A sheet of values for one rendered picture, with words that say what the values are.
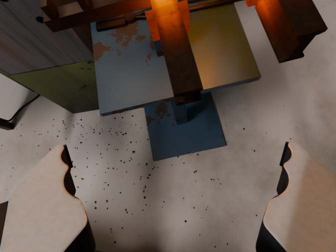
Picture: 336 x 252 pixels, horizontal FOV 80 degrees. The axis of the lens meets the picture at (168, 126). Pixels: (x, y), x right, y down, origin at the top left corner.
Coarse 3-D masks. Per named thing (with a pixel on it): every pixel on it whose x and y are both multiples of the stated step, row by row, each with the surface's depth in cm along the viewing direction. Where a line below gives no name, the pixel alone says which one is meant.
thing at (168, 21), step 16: (160, 0) 23; (176, 0) 22; (160, 16) 21; (176, 16) 21; (160, 32) 21; (176, 32) 21; (176, 48) 20; (176, 64) 20; (192, 64) 20; (176, 80) 19; (192, 80) 19; (176, 96) 19; (192, 96) 20
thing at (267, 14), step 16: (256, 0) 24; (272, 0) 22; (288, 0) 19; (304, 0) 19; (272, 16) 23; (288, 16) 19; (304, 16) 19; (320, 16) 18; (272, 32) 23; (288, 32) 21; (304, 32) 18; (320, 32) 18; (272, 48) 23; (288, 48) 21; (304, 48) 20
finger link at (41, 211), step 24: (48, 168) 10; (24, 192) 8; (48, 192) 8; (72, 192) 10; (24, 216) 7; (48, 216) 7; (72, 216) 7; (24, 240) 7; (48, 240) 7; (72, 240) 6
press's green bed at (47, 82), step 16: (80, 64) 80; (16, 80) 85; (32, 80) 87; (48, 80) 88; (64, 80) 90; (80, 80) 91; (48, 96) 102; (64, 96) 104; (80, 96) 106; (96, 96) 108
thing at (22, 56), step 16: (0, 0) 51; (16, 0) 52; (32, 0) 52; (64, 0) 60; (0, 16) 56; (16, 16) 56; (32, 16) 57; (0, 32) 61; (16, 32) 62; (32, 32) 62; (48, 32) 63; (64, 32) 64; (80, 32) 68; (0, 48) 67; (16, 48) 68; (32, 48) 69; (48, 48) 70; (64, 48) 70; (80, 48) 71; (0, 64) 74; (16, 64) 76; (32, 64) 77; (48, 64) 78; (64, 64) 79
